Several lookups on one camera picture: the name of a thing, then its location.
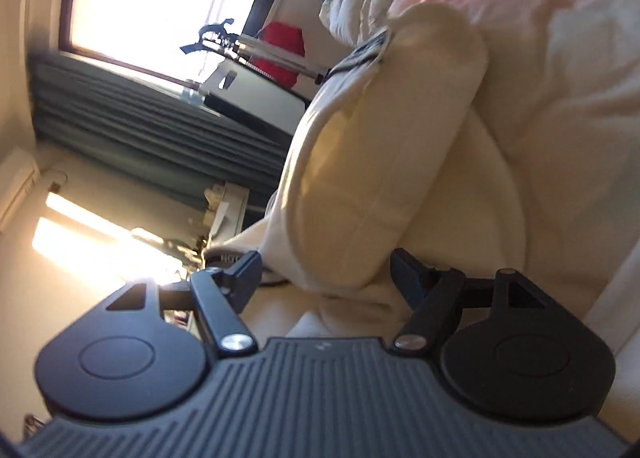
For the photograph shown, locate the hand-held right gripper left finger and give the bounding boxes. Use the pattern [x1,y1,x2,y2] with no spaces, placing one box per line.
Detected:
[105,250,264,354]

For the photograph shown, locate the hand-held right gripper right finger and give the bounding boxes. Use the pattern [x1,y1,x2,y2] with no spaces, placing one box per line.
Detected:
[390,248,548,353]

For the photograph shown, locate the cream sweatpants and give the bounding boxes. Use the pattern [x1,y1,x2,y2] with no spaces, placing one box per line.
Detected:
[207,3,528,339]

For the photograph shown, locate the white vanity desk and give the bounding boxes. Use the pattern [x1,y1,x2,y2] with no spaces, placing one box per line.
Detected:
[202,180,251,245]

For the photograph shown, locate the blue-grey curtain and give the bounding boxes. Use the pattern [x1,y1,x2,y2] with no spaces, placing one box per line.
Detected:
[30,50,297,205]

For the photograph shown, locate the white air conditioner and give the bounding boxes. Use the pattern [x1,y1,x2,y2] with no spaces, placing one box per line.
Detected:
[0,148,42,232]

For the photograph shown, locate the pink and white duvet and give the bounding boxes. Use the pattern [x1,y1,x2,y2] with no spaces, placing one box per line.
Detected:
[387,0,640,379]

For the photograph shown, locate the white folded quilt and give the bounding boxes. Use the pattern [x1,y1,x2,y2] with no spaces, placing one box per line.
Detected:
[319,0,397,47]

